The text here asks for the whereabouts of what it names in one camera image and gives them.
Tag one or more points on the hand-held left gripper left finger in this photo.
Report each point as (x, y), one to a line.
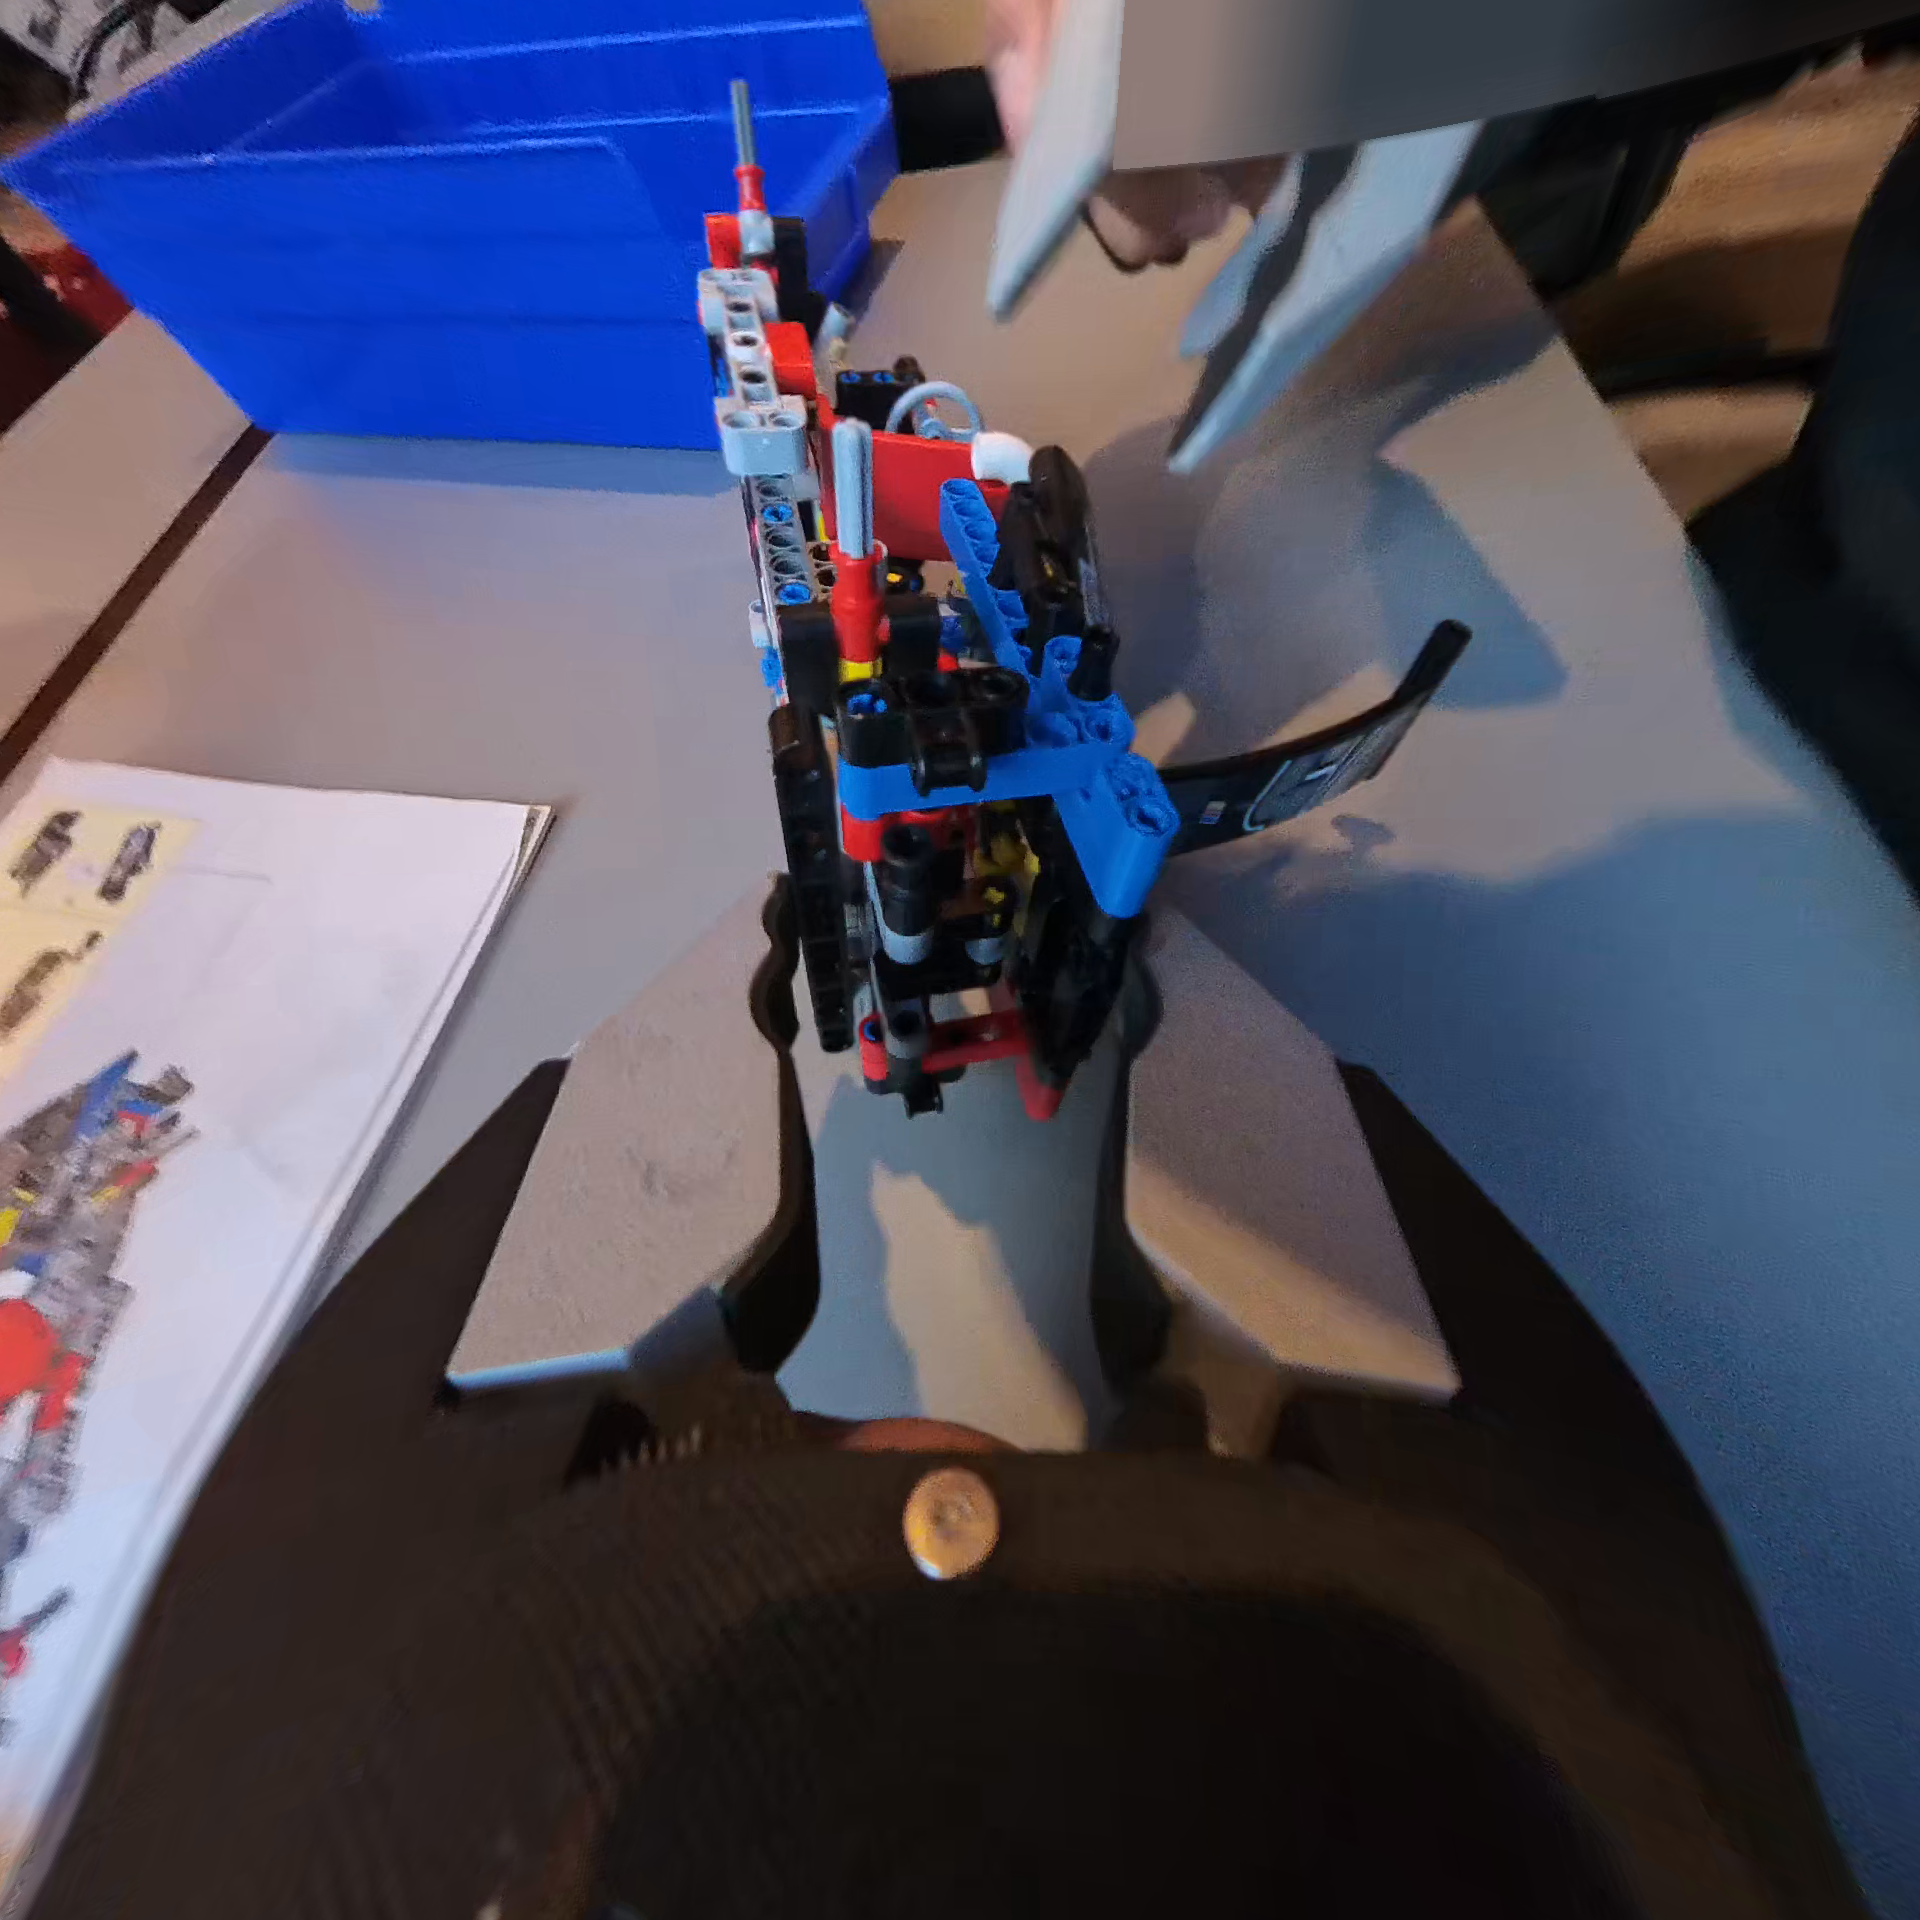
(645, 1172)

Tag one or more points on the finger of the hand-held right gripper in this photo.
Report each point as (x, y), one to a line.
(1335, 254)
(1068, 136)

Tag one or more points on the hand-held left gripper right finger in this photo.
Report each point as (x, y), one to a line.
(1260, 1201)

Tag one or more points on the multicolour toy brick vehicle model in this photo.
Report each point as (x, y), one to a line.
(960, 721)

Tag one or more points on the person's right hand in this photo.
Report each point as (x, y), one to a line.
(1194, 201)

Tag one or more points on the printed instruction booklet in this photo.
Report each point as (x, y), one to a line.
(300, 975)

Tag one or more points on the person's dark clothing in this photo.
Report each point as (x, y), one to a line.
(1861, 525)

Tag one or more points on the blue plastic storage bin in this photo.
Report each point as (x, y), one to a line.
(452, 270)

